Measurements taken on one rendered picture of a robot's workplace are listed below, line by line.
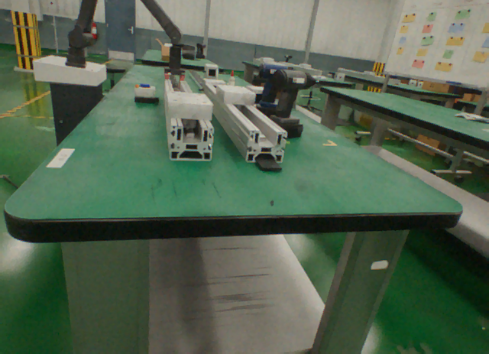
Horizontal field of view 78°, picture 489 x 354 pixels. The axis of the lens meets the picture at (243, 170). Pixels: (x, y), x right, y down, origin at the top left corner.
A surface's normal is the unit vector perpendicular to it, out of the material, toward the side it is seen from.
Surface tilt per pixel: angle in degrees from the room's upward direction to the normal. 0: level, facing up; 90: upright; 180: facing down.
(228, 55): 90
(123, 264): 90
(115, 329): 90
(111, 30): 90
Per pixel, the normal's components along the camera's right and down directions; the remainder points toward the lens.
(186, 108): 0.25, 0.40
